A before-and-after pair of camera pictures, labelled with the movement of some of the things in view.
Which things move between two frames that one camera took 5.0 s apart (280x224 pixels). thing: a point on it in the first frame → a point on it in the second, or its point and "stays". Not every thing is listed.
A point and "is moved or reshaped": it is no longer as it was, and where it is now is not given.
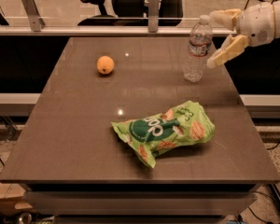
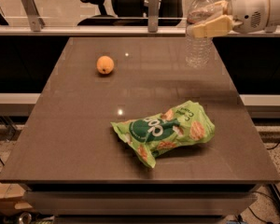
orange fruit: x=105 y=64 stays
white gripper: x=257 y=24 → x=249 y=12
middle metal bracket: x=153 y=9 stays
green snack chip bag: x=183 y=124 stays
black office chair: x=130 y=4 stays
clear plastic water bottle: x=199 y=50 is moved or reshaped
